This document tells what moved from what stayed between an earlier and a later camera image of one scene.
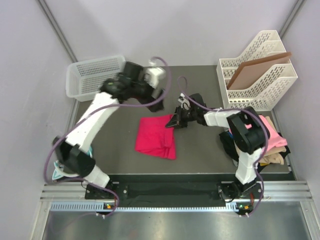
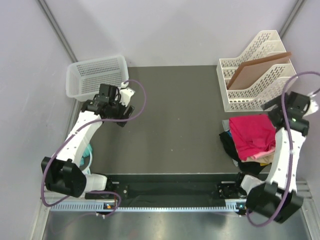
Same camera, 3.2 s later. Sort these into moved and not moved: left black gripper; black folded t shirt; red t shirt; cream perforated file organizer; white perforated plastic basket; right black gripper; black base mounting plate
Moved: right black gripper; left black gripper; red t shirt
Not moved: black base mounting plate; black folded t shirt; cream perforated file organizer; white perforated plastic basket
